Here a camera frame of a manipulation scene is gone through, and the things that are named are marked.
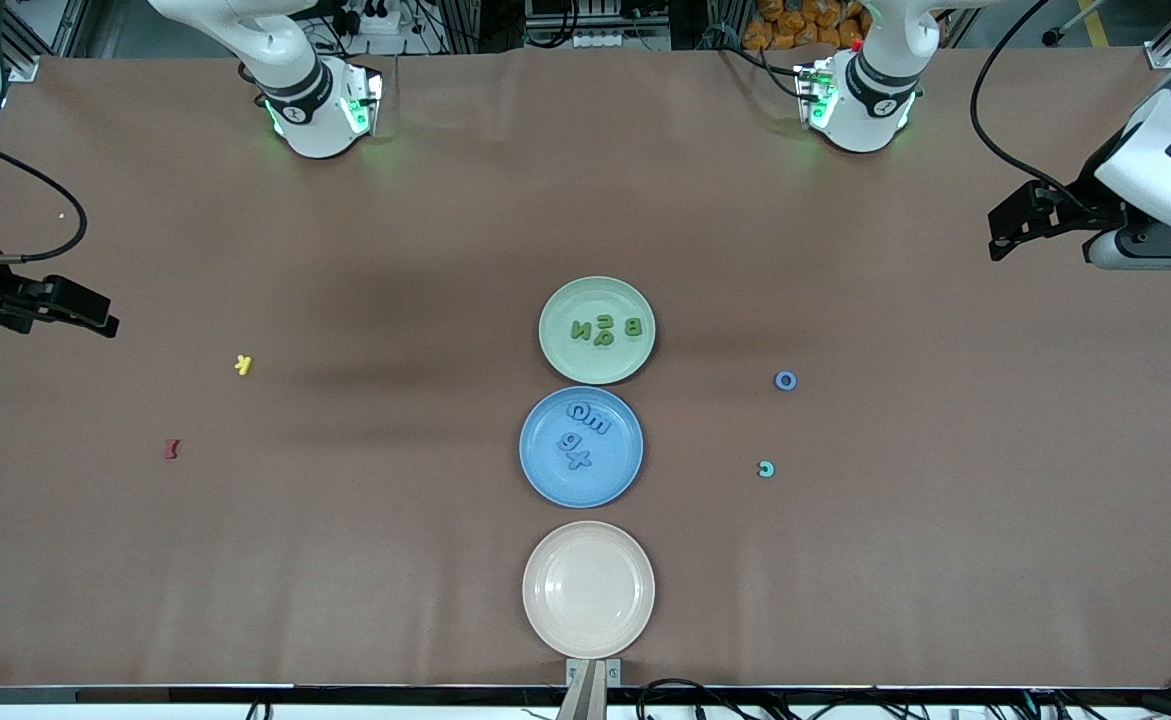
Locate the brown table cover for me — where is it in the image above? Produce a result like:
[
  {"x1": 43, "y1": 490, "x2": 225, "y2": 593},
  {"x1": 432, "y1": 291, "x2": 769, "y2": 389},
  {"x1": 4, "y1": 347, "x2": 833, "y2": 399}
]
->
[{"x1": 0, "y1": 45, "x2": 1171, "y2": 691}]

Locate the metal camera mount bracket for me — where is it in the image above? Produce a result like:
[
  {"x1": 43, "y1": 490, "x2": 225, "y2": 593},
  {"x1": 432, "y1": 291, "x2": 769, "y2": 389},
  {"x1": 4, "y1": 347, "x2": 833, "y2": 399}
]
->
[{"x1": 557, "y1": 658, "x2": 622, "y2": 720}]

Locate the beige plate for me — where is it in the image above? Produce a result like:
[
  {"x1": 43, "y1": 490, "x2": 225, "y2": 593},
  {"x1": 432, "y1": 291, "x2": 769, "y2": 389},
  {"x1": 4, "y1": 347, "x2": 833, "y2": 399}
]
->
[{"x1": 522, "y1": 520, "x2": 656, "y2": 661}]

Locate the green plate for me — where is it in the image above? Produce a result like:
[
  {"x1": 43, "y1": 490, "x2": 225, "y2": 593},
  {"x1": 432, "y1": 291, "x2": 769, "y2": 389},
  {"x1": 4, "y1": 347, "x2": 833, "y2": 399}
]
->
[{"x1": 538, "y1": 276, "x2": 657, "y2": 386}]

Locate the black cable bundle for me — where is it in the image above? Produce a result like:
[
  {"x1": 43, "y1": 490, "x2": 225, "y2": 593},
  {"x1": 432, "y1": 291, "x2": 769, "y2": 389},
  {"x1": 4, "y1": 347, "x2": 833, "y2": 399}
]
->
[{"x1": 805, "y1": 672, "x2": 1171, "y2": 720}]

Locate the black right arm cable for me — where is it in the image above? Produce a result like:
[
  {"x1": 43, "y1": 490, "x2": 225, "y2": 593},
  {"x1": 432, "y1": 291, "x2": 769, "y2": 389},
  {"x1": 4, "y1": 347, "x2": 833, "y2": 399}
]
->
[{"x1": 0, "y1": 140, "x2": 87, "y2": 265}]

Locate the blue plate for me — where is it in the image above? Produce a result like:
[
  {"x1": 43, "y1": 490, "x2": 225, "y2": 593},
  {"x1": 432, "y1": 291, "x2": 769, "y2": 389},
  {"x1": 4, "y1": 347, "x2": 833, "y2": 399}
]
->
[{"x1": 519, "y1": 386, "x2": 645, "y2": 509}]

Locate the orange bags pile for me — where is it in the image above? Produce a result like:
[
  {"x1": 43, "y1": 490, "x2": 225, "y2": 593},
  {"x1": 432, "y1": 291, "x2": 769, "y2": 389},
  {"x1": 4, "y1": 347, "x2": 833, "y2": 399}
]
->
[{"x1": 742, "y1": 0, "x2": 871, "y2": 51}]

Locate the black cable loop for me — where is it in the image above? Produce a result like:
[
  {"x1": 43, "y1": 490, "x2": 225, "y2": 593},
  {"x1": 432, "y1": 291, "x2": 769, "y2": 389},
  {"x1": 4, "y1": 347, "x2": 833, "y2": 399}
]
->
[{"x1": 637, "y1": 679, "x2": 746, "y2": 720}]

